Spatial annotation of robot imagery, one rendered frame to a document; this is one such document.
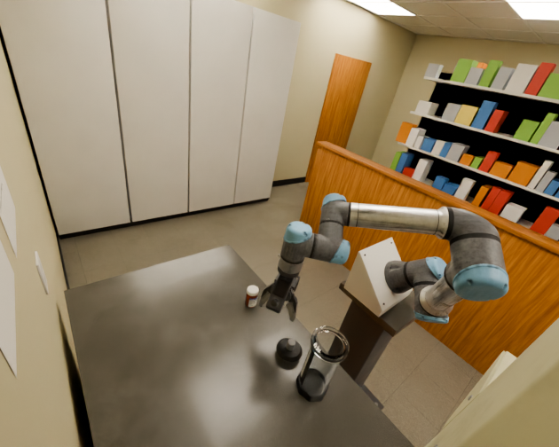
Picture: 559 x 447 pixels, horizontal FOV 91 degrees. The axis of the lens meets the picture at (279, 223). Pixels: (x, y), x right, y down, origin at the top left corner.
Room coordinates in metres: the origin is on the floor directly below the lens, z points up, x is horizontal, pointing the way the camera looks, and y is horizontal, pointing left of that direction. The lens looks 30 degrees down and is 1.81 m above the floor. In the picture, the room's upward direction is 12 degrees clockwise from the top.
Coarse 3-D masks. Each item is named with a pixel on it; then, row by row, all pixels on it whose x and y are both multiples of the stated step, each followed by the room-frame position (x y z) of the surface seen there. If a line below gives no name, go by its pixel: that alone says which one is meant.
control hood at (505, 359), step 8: (504, 352) 0.28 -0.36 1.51; (496, 360) 0.27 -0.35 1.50; (504, 360) 0.27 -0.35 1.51; (512, 360) 0.27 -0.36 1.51; (496, 368) 0.25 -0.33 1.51; (504, 368) 0.25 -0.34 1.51; (488, 376) 0.24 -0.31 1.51; (496, 376) 0.24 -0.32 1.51; (480, 384) 0.24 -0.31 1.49; (488, 384) 0.22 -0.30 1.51; (472, 392) 0.24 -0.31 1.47; (480, 392) 0.21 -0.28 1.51; (464, 400) 0.24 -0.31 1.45; (472, 400) 0.21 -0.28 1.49; (464, 408) 0.21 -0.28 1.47
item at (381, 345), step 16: (352, 304) 1.03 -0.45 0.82; (352, 320) 1.01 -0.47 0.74; (368, 320) 0.95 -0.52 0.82; (352, 336) 0.98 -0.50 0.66; (368, 336) 0.93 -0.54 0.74; (384, 336) 0.94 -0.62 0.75; (352, 352) 0.95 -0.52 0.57; (368, 352) 0.90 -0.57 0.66; (352, 368) 0.92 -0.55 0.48; (368, 368) 0.97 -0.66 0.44
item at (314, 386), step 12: (312, 336) 0.52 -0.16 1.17; (324, 336) 0.55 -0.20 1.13; (336, 336) 0.54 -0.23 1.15; (324, 348) 0.55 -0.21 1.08; (336, 348) 0.53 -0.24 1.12; (348, 348) 0.50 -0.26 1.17; (312, 360) 0.48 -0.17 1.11; (324, 360) 0.46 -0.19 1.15; (336, 360) 0.46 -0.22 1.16; (312, 372) 0.47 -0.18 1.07; (324, 372) 0.47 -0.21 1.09; (312, 384) 0.47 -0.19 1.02; (324, 384) 0.47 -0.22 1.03
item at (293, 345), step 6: (282, 342) 0.62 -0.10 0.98; (288, 342) 0.60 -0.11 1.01; (294, 342) 0.61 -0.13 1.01; (276, 348) 0.60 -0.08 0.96; (282, 348) 0.60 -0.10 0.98; (288, 348) 0.59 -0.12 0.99; (294, 348) 0.61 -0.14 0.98; (300, 348) 0.61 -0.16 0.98; (282, 354) 0.58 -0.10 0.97; (288, 354) 0.58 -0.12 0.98; (294, 354) 0.58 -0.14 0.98; (300, 354) 0.59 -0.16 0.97; (288, 360) 0.56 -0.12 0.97; (294, 360) 0.57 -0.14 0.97
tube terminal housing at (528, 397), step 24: (552, 336) 0.18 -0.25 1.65; (528, 360) 0.17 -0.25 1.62; (552, 360) 0.14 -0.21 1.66; (504, 384) 0.17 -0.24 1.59; (528, 384) 0.13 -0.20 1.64; (552, 384) 0.12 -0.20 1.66; (480, 408) 0.17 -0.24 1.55; (504, 408) 0.13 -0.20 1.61; (528, 408) 0.12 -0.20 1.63; (552, 408) 0.11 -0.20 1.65; (456, 432) 0.16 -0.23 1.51; (480, 432) 0.13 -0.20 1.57; (504, 432) 0.12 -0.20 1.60; (528, 432) 0.11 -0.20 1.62; (552, 432) 0.10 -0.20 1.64
